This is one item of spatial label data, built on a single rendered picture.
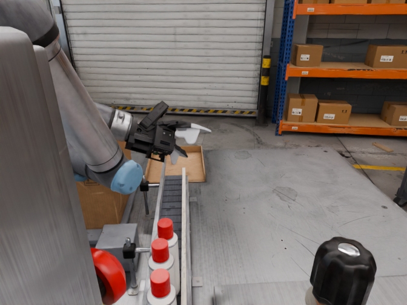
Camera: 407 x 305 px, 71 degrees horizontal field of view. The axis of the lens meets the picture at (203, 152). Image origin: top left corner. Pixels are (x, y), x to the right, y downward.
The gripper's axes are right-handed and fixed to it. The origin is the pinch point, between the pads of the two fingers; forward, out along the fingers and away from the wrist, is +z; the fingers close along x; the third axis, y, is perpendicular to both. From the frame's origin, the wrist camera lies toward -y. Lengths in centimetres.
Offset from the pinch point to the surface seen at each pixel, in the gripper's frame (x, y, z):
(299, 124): -155, -192, 219
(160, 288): 12.1, 39.5, -11.4
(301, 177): -21, -14, 61
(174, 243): 3.3, 29.7, -6.3
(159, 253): 8.1, 33.1, -10.9
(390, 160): -93, -126, 286
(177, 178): -37.8, -7.3, 8.4
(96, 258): 42, 41, -26
